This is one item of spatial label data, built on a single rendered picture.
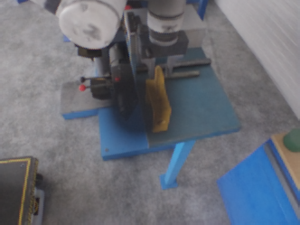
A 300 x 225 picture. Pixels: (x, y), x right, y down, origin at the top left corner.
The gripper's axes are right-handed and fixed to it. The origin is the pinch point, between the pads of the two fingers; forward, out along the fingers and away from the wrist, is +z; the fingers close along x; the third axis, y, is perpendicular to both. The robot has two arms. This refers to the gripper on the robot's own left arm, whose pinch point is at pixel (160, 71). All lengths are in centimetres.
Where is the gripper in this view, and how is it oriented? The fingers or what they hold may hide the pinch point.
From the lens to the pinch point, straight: 64.2
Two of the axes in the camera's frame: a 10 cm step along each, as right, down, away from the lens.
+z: -0.3, 5.6, 8.3
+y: 2.0, 8.1, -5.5
